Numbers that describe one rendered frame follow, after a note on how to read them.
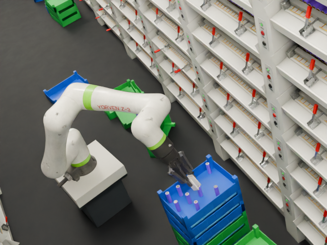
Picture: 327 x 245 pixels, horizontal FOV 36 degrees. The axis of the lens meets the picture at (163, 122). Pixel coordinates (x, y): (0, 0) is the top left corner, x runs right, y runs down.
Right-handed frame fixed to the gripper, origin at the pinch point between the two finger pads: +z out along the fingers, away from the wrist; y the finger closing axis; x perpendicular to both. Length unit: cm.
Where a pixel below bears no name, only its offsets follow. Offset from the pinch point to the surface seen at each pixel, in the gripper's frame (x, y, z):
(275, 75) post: 55, -17, -30
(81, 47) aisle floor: -191, -158, -25
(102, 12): -173, -186, -35
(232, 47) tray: 23, -48, -31
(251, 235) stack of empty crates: 14.0, 6.4, 30.2
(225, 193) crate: 10.4, -0.8, 10.1
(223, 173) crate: 4.4, -13.0, 9.7
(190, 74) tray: -30, -73, -11
